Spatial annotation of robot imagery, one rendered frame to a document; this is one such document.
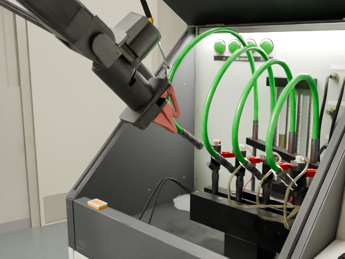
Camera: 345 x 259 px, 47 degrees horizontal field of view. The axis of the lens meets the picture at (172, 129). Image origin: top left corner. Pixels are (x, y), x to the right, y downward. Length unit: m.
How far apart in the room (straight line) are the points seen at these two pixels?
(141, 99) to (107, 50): 0.12
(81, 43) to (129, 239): 0.56
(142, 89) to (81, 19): 0.17
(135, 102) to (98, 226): 0.50
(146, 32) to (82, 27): 0.13
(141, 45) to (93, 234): 0.62
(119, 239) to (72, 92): 2.24
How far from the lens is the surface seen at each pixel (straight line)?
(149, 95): 0.71
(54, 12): 0.60
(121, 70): 0.68
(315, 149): 1.04
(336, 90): 1.22
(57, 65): 3.15
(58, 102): 3.17
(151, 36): 0.70
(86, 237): 1.19
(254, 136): 1.25
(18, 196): 3.30
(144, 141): 1.33
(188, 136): 1.01
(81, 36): 0.62
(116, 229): 1.06
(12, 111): 3.15
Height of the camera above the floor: 1.38
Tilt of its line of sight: 12 degrees down
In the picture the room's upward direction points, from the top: straight up
